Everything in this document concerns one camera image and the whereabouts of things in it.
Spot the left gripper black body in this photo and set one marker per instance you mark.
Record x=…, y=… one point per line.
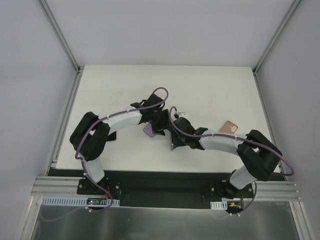
x=162, y=122

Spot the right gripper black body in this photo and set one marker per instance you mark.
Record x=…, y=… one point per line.
x=176, y=137

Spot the purple phone black screen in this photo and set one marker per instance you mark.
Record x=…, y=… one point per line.
x=148, y=130

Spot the pink phone case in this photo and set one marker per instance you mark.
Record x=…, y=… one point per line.
x=228, y=127

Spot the clear purple phone case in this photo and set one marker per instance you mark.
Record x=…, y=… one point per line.
x=161, y=93

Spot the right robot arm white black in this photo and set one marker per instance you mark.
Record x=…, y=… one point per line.
x=258, y=155

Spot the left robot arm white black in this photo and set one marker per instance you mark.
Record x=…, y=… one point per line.
x=93, y=132

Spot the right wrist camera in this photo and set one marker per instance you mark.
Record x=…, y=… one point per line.
x=180, y=115

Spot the right white cable duct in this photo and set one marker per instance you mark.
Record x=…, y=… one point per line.
x=219, y=205

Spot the white cable duct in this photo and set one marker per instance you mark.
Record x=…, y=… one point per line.
x=79, y=202
x=219, y=205

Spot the left aluminium corner post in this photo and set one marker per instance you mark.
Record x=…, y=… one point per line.
x=59, y=34

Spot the aluminium corner post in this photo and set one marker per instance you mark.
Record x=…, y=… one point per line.
x=59, y=34
x=295, y=4

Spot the right aluminium corner post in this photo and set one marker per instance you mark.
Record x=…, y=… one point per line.
x=295, y=4

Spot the left white cable duct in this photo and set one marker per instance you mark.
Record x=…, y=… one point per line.
x=79, y=202

